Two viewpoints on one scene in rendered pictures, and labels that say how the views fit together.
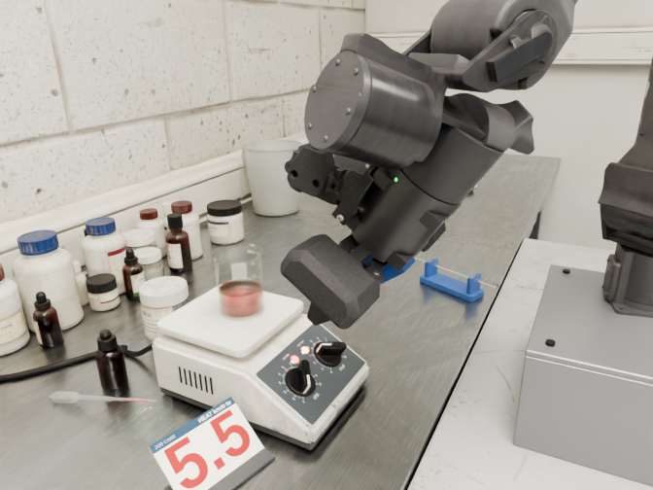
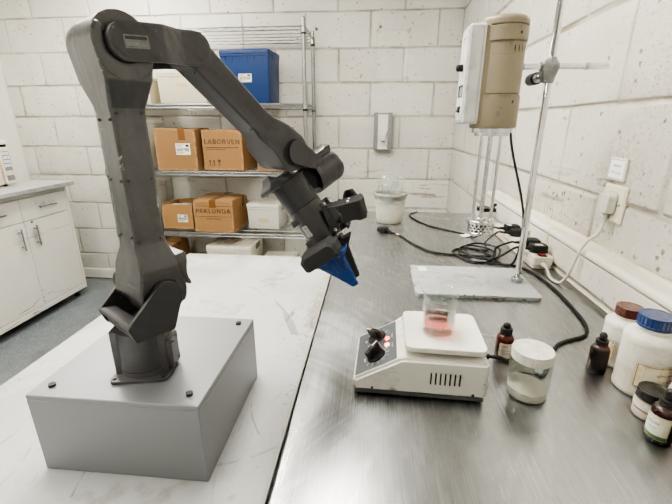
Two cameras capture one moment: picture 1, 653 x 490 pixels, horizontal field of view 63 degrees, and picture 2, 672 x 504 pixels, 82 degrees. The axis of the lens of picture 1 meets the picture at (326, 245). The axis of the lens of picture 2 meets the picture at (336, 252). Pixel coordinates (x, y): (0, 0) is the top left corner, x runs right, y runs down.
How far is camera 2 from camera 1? 1.00 m
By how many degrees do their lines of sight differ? 135
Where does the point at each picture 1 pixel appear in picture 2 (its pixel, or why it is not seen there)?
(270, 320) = (411, 328)
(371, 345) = (370, 430)
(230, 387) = not seen: hidden behind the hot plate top
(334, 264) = not seen: hidden behind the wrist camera
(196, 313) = (460, 324)
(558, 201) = not seen: outside the picture
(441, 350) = (307, 441)
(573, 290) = (197, 370)
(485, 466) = (273, 362)
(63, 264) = (629, 337)
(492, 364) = (262, 436)
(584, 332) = (213, 334)
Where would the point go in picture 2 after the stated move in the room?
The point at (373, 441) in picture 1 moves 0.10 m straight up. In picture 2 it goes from (332, 360) to (332, 310)
